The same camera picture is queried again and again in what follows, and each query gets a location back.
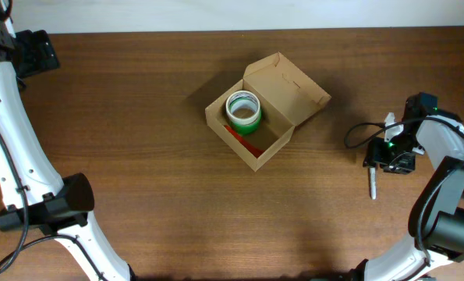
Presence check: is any white masking tape roll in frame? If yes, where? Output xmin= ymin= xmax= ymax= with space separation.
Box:
xmin=225 ymin=90 xmax=261 ymax=126

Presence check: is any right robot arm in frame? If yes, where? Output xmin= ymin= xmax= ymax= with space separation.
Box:
xmin=345 ymin=92 xmax=464 ymax=280

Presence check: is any brown cardboard box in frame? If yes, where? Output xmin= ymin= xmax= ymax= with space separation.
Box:
xmin=205 ymin=52 xmax=331 ymax=171

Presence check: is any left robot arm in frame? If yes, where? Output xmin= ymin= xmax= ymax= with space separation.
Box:
xmin=0 ymin=1 xmax=136 ymax=280

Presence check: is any orange utility knife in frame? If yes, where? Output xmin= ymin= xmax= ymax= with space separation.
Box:
xmin=224 ymin=125 xmax=264 ymax=158

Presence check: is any black and white marker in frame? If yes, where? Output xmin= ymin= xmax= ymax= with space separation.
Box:
xmin=368 ymin=167 xmax=377 ymax=200

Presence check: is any green tape roll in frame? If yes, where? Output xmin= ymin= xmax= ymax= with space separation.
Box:
xmin=227 ymin=98 xmax=261 ymax=135

